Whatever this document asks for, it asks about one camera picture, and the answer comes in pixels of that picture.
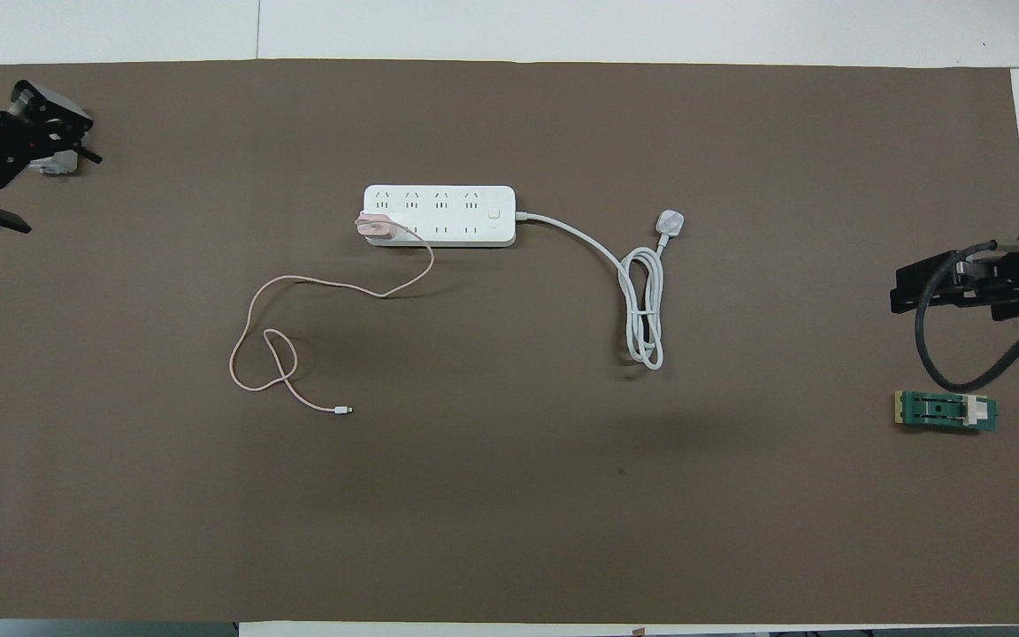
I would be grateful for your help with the pink charger adapter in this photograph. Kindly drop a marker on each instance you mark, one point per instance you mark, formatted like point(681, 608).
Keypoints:
point(375, 226)

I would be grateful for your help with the white power strip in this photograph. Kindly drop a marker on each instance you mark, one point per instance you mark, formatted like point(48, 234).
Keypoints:
point(448, 215)

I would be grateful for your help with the brown table mat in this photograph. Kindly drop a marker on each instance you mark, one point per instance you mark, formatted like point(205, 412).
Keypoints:
point(563, 495)

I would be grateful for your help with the grey on-off switch box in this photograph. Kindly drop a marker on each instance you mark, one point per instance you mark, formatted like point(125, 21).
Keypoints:
point(58, 164)

